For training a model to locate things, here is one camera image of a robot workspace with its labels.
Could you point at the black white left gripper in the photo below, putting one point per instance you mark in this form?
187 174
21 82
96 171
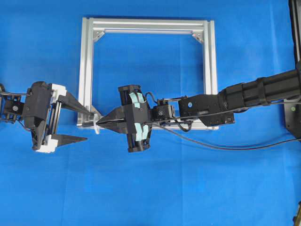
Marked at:
40 96

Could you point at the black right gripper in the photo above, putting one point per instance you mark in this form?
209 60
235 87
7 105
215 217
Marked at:
135 111

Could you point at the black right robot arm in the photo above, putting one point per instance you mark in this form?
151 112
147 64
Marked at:
219 109

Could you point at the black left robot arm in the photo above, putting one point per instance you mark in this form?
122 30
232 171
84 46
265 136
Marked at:
11 108

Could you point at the silver aluminium extrusion frame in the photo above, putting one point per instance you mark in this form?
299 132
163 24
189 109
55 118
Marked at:
93 29

